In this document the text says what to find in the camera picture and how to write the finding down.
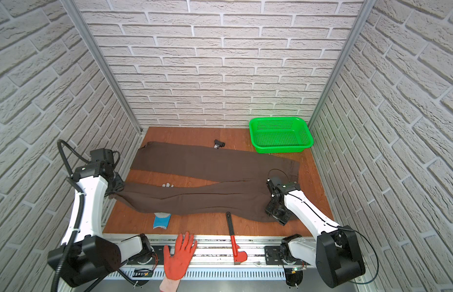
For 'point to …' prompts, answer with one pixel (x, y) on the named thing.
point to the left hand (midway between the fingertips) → (112, 185)
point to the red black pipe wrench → (239, 255)
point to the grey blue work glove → (161, 219)
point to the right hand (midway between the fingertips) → (275, 217)
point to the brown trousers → (206, 180)
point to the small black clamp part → (218, 144)
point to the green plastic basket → (279, 134)
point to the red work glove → (175, 266)
